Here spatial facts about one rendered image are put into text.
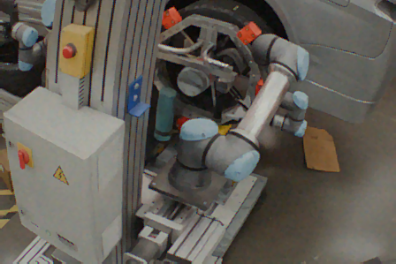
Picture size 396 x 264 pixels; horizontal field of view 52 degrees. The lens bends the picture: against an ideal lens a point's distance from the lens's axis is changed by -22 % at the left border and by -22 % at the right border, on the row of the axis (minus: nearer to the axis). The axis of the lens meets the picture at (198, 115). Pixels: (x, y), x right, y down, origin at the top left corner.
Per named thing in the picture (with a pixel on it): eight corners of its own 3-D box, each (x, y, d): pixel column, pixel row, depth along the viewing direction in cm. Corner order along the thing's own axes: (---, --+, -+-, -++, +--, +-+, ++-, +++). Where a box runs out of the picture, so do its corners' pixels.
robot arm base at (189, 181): (201, 198, 168) (206, 176, 163) (161, 183, 171) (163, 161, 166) (217, 176, 180) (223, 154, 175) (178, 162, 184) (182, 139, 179)
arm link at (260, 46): (237, 41, 173) (259, 103, 216) (263, 53, 169) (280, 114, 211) (252, 19, 176) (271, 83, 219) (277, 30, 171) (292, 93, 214)
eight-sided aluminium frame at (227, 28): (248, 132, 254) (268, 35, 226) (244, 139, 248) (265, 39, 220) (151, 98, 268) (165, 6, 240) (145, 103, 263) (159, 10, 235)
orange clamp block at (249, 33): (249, 41, 233) (262, 32, 228) (245, 46, 226) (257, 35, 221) (239, 31, 232) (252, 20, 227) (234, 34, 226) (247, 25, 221)
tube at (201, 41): (204, 47, 236) (208, 27, 230) (187, 60, 220) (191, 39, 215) (171, 38, 240) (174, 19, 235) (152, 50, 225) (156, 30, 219)
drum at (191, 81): (218, 84, 249) (223, 58, 242) (201, 101, 231) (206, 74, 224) (192, 75, 253) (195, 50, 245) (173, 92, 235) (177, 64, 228)
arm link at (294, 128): (308, 116, 210) (304, 132, 215) (287, 109, 213) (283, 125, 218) (305, 124, 204) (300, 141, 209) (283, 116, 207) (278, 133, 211)
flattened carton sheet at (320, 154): (330, 133, 379) (331, 130, 377) (339, 174, 332) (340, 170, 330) (300, 129, 379) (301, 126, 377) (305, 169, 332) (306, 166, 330)
